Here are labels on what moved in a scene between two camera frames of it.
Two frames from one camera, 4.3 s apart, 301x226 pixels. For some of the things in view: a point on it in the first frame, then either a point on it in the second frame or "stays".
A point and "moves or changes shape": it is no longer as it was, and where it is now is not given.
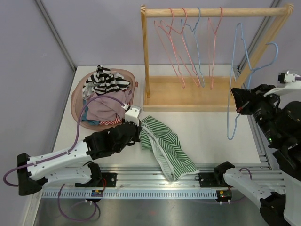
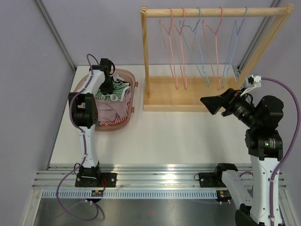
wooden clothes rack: [192, 93] stays
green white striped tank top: [163, 141] → [119, 89]
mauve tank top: [105, 108] stays
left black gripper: [136, 138] → [108, 90]
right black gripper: [242, 97] → [229, 99]
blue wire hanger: [249, 78] moves or changes shape
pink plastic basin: [76, 99] stays
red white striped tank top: [116, 121] stays
